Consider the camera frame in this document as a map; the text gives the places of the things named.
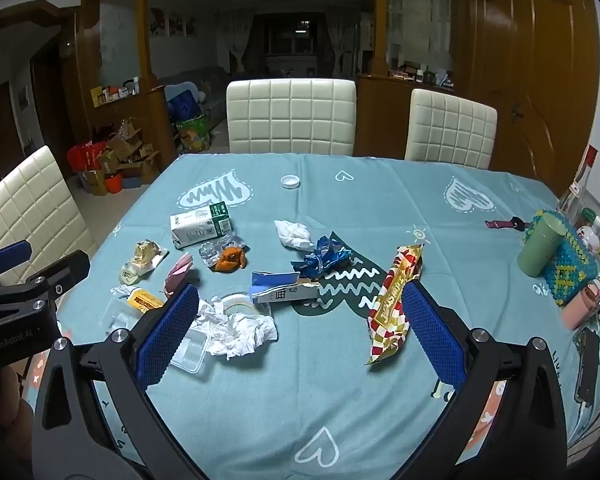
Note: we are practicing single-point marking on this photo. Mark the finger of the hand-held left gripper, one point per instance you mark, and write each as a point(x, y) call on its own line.
point(10, 256)
point(70, 267)

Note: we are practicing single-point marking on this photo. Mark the person's left hand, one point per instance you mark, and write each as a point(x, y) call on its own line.
point(12, 397)

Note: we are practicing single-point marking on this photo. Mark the clear tape roll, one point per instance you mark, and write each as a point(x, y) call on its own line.
point(237, 304)

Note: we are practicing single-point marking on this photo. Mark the clear plastic lid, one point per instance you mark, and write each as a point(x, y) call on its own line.
point(117, 317)

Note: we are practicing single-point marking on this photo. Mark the blue carton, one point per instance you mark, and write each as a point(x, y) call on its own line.
point(275, 287)

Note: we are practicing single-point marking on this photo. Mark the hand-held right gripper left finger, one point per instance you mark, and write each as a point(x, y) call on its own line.
point(167, 332)

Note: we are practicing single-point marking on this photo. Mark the beaded tissue box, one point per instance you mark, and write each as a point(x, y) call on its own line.
point(572, 265)

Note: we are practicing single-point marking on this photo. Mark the blue printed tablecloth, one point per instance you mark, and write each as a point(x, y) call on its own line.
point(330, 400)

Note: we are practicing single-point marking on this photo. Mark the orange peel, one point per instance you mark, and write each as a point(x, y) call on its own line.
point(230, 261)

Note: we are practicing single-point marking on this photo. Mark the pink wrapper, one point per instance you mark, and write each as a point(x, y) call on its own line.
point(179, 272)

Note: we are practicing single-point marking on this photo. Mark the cream quilted chair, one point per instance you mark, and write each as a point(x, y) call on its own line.
point(30, 210)
point(450, 130)
point(290, 117)

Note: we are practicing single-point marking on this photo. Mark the crumpled blue wrapper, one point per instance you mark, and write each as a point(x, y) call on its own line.
point(320, 258)

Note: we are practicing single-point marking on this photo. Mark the grey sofa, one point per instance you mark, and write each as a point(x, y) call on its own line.
point(205, 85)

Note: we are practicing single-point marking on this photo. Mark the clear plastic wrapper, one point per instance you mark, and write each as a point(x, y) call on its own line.
point(212, 250)

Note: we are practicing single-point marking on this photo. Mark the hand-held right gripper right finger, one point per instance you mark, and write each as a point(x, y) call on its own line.
point(432, 335)

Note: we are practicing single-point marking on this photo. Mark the pink cup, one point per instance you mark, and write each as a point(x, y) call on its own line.
point(582, 307)

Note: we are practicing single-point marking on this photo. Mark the glass bottle with red cap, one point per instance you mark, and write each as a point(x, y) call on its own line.
point(575, 190)

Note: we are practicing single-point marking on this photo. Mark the orange bucket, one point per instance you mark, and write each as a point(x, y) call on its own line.
point(114, 184)

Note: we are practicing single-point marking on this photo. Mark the large white tissue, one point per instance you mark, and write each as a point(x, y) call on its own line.
point(235, 332)

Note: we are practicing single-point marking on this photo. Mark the blue bag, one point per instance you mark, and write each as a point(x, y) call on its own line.
point(182, 105)

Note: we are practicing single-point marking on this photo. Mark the colourful woven bag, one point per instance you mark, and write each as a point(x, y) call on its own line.
point(194, 135)

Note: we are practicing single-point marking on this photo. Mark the wooden door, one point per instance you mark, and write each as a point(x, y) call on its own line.
point(530, 60)

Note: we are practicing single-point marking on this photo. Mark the clear plastic tray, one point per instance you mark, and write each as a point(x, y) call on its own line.
point(192, 352)

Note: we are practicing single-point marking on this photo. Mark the pile of cardboard boxes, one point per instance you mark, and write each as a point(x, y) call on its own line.
point(127, 155)

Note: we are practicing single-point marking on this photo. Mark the small white bottle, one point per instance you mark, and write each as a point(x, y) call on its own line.
point(592, 235)

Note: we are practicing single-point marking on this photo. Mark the white bottle cap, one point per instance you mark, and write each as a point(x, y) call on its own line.
point(290, 181)

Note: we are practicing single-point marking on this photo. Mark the yellow sauce packet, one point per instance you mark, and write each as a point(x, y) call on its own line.
point(144, 302)

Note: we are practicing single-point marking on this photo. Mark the white green milk carton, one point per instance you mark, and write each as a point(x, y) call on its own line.
point(200, 225)

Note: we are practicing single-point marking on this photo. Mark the gold foil wrapper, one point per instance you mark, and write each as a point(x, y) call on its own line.
point(142, 260)

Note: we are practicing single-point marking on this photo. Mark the green tumbler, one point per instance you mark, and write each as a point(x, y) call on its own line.
point(540, 247)

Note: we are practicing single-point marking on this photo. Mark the black phone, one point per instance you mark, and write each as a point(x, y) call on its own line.
point(587, 367)

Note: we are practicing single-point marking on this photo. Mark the small crumpled white tissue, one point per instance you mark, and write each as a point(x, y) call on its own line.
point(292, 235)

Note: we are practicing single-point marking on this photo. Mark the red yellow snack bag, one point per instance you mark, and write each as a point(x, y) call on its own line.
point(395, 310)

